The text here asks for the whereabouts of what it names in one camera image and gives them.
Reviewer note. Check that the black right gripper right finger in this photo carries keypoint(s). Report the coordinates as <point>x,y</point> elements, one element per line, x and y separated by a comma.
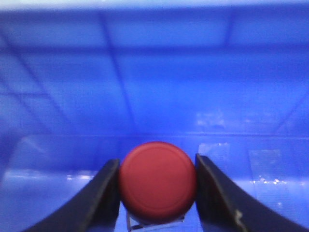
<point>223,206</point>

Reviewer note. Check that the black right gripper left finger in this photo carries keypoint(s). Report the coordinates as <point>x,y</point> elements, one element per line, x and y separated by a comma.
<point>95,208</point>

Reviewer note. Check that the red mushroom push button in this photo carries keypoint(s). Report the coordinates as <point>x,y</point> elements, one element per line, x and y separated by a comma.
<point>157,183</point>

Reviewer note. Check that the blue plastic bin left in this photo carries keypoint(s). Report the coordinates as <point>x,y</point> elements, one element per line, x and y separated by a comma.
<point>85,81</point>

